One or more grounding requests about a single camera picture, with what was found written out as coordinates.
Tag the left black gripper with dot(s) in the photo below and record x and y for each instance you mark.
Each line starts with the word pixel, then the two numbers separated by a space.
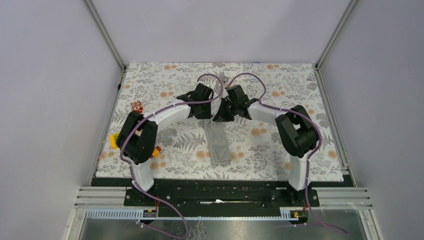
pixel 207 115

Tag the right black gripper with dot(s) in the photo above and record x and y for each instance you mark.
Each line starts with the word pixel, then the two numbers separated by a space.
pixel 221 116

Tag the grey cloth napkin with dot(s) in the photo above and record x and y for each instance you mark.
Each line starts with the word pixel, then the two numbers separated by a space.
pixel 217 143

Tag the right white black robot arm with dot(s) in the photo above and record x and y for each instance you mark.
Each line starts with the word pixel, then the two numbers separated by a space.
pixel 300 137

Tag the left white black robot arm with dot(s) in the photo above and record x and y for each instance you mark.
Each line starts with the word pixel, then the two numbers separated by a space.
pixel 137 138

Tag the floral patterned tablecloth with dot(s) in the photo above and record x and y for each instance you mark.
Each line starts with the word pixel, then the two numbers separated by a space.
pixel 256 149

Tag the blue orange toy car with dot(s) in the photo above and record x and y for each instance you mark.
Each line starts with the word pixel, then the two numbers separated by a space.
pixel 156 152

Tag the red owl toy block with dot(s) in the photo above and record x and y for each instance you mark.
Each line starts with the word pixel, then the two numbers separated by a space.
pixel 137 107

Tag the yellow toy block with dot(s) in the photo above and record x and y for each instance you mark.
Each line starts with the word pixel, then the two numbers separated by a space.
pixel 113 140

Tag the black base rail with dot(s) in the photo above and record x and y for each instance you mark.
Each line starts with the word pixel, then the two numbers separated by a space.
pixel 220 198

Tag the left aluminium frame post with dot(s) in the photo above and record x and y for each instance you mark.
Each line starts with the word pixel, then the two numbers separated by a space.
pixel 93 12

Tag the aluminium frame post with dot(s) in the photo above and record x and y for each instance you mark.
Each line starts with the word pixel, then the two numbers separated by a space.
pixel 93 12
pixel 335 34

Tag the right aluminium frame post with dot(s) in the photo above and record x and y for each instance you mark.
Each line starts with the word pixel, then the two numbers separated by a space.
pixel 335 34

